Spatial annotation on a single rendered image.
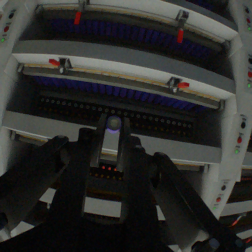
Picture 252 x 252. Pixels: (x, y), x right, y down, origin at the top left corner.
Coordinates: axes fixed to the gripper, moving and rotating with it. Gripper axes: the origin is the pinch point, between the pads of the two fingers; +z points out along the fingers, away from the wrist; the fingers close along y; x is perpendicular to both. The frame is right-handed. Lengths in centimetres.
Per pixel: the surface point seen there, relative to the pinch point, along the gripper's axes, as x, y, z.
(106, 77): 4.8, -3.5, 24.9
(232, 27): 29.0, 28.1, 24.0
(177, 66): 11.0, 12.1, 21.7
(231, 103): 6.5, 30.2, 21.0
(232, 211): -28, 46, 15
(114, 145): -9.4, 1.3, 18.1
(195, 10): 28.9, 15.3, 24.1
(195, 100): 4.0, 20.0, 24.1
